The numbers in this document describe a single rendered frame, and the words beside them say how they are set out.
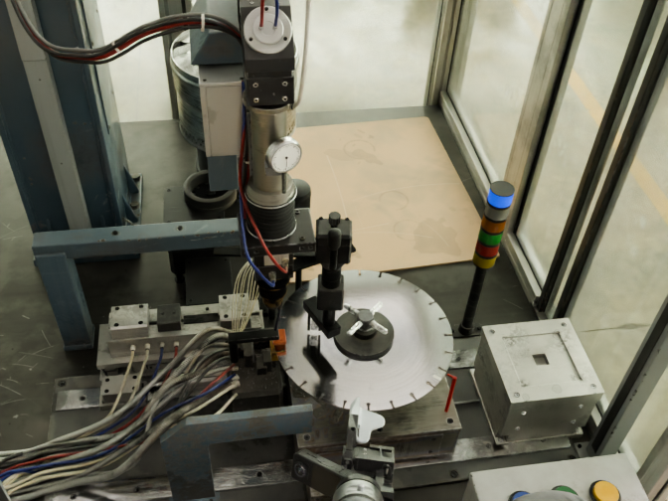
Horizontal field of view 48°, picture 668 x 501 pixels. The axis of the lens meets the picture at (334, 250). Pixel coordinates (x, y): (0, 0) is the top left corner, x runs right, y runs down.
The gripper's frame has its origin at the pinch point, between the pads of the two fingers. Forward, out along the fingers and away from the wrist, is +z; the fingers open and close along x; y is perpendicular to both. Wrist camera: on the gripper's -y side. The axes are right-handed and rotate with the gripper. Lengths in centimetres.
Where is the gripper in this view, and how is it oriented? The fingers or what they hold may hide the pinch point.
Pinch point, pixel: (349, 437)
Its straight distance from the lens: 133.2
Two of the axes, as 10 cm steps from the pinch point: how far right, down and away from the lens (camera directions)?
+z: 0.6, -2.1, 9.8
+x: 1.1, -9.7, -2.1
